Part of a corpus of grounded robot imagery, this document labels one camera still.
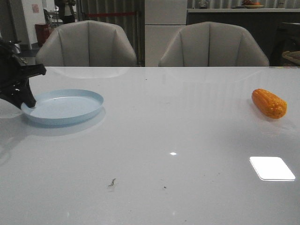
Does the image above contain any fruit bowl on counter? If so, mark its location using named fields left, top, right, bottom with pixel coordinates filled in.
left=242, top=0, right=264, bottom=9

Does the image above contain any light blue round plate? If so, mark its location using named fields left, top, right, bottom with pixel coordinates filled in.
left=21, top=89, right=104, bottom=126

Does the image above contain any white cabinet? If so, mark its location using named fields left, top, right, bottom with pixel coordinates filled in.
left=144, top=0, right=188, bottom=67

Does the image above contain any left beige upholstered chair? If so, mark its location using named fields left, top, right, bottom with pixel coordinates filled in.
left=36, top=20, right=137, bottom=67

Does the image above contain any right beige upholstered chair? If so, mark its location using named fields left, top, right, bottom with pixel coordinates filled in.
left=158, top=22, right=269, bottom=67

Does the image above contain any red barrier belt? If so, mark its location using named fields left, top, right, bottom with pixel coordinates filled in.
left=86, top=11, right=138, bottom=18

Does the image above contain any red trash bin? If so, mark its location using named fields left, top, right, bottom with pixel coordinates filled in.
left=35, top=23, right=50, bottom=47

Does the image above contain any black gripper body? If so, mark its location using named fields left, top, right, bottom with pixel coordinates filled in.
left=0, top=39, right=23, bottom=109

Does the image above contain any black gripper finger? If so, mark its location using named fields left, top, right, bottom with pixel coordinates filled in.
left=20, top=64, right=46, bottom=78
left=14, top=79, right=36, bottom=108

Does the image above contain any orange corn cob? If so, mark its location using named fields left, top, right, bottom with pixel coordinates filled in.
left=251, top=89, right=287, bottom=119

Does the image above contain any person in background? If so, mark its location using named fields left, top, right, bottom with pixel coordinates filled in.
left=54, top=0, right=75, bottom=24

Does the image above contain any dark wooden chair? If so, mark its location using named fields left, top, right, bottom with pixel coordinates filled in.
left=270, top=22, right=300, bottom=67

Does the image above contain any dark counter with white top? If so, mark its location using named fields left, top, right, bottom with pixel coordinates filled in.
left=186, top=8, right=300, bottom=57

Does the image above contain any pink wall notice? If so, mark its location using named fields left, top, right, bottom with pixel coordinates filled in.
left=31, top=4, right=39, bottom=14

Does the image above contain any beige upholstered chair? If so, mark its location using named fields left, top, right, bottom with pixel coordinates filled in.
left=36, top=20, right=137, bottom=67
left=158, top=22, right=269, bottom=67

